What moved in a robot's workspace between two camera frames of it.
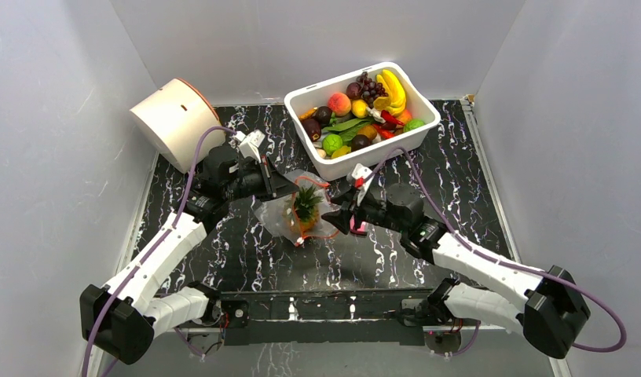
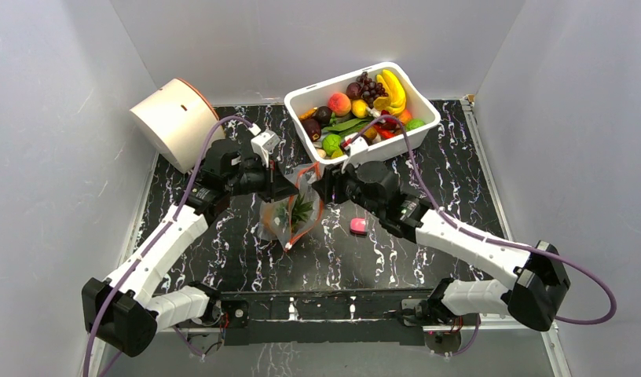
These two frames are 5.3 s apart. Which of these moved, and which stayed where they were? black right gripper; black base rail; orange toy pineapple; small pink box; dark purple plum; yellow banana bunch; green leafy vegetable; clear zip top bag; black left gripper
Moved: orange toy pineapple; black right gripper; clear zip top bag
Stayed: small pink box; green leafy vegetable; yellow banana bunch; black left gripper; black base rail; dark purple plum
